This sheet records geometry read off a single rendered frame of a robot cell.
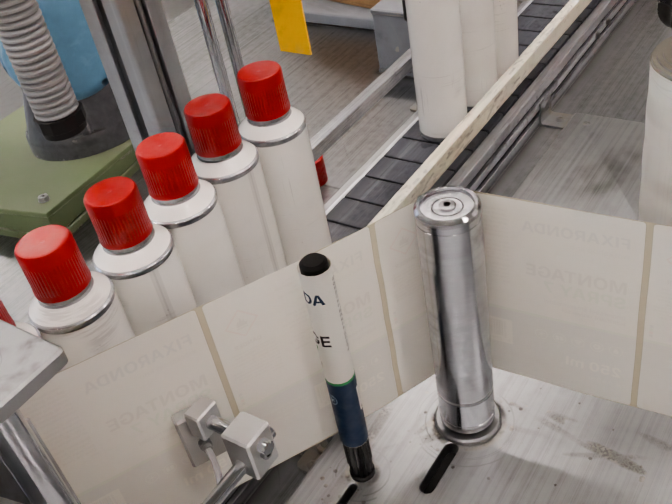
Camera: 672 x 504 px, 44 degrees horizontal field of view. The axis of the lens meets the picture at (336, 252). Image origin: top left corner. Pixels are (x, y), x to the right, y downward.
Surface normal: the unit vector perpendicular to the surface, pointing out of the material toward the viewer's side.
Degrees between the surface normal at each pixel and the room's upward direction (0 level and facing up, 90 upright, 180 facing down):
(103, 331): 90
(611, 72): 0
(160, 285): 90
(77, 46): 93
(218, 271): 90
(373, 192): 0
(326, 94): 0
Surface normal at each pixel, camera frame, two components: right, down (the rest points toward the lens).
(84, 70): 0.39, 0.56
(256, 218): 0.61, 0.41
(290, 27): -0.54, 0.59
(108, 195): -0.17, -0.80
